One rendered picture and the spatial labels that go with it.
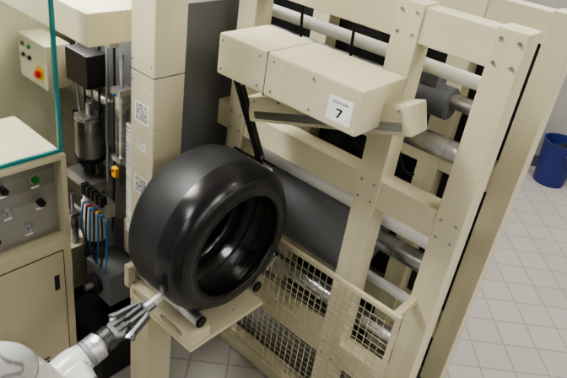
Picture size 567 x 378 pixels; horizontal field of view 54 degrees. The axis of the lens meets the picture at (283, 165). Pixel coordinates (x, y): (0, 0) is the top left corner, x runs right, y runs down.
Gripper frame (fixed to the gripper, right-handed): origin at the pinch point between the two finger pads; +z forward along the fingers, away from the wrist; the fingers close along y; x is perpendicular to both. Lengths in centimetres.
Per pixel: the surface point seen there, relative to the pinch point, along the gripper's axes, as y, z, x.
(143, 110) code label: 32, 31, -47
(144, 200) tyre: 10.6, 11.9, -31.2
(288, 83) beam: -8, 61, -58
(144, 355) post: 28, 2, 65
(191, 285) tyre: -11.5, 8.3, -10.1
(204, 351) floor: 37, 36, 112
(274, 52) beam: 0, 64, -65
